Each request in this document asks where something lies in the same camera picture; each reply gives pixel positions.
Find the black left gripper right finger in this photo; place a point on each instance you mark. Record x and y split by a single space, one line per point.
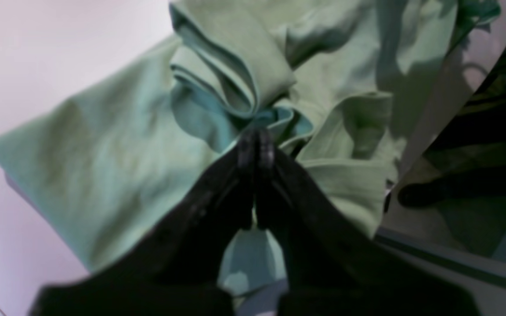
332 268

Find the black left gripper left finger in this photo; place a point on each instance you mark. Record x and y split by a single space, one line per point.
173 270

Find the light green T-shirt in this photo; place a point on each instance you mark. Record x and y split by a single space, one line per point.
340 84

